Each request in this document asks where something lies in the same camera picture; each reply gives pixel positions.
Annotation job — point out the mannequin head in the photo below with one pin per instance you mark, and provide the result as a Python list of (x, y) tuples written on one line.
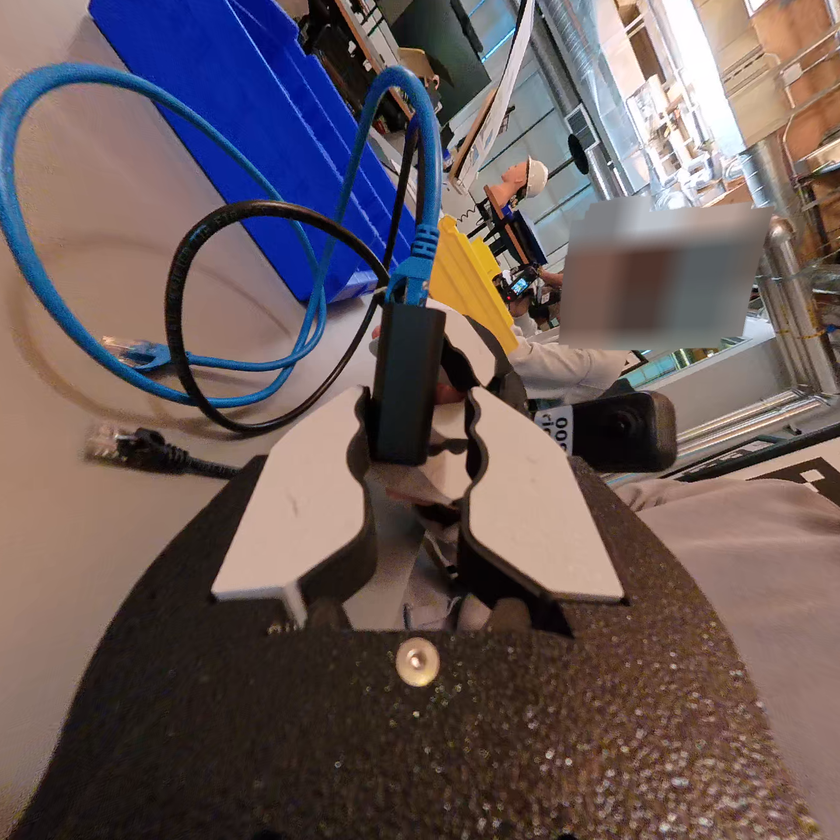
[(513, 184)]

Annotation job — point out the blue plastic bin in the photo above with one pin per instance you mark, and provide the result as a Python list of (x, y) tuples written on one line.
[(262, 131)]

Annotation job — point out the black device with screen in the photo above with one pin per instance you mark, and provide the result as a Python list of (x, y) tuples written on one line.
[(522, 285)]

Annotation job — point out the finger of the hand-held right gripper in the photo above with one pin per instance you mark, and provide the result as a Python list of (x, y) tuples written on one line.
[(390, 577), (476, 348)]

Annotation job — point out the white hard hat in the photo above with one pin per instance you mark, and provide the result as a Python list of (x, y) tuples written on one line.
[(538, 176)]

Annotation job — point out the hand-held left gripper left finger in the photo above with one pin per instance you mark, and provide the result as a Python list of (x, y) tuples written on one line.
[(289, 512)]

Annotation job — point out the white board with black marker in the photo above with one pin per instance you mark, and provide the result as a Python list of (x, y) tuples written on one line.
[(787, 466)]

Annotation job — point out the white banner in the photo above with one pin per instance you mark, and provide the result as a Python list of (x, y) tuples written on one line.
[(499, 98)]

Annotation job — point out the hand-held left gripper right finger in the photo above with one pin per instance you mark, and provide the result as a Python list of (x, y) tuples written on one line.
[(538, 525)]

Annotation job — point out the yellow plastic bin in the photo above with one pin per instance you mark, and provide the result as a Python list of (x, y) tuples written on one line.
[(466, 275)]

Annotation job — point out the metal storage shelving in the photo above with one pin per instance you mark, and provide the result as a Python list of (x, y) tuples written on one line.
[(722, 79)]

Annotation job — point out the black power adapter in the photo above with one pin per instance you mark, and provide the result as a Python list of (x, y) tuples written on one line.
[(403, 380)]

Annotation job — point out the silver ventilation duct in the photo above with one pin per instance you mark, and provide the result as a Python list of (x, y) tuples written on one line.
[(577, 65)]

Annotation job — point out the grey desk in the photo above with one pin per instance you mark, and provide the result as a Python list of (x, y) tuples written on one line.
[(98, 229)]

